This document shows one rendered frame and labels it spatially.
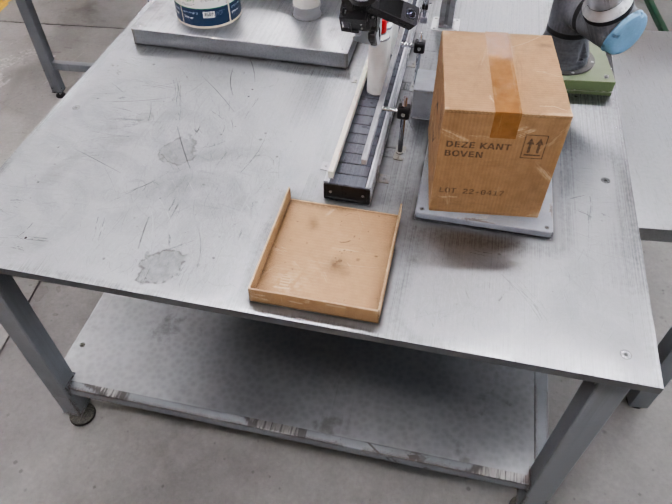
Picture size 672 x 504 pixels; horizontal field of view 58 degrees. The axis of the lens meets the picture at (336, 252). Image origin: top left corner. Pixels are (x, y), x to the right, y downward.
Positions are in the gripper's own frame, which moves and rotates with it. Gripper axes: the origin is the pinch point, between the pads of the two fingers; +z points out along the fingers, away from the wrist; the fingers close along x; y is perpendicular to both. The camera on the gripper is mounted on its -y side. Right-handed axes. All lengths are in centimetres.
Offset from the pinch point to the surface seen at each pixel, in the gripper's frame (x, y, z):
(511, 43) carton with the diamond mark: 0.4, -29.5, -6.3
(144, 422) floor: 104, 59, 63
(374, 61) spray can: -0.5, 1.5, 10.1
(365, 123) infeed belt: 14.9, 1.1, 12.9
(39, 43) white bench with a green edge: -46, 177, 114
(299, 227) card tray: 46.8, 8.9, -0.3
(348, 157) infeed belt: 26.9, 2.4, 6.0
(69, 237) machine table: 59, 57, -7
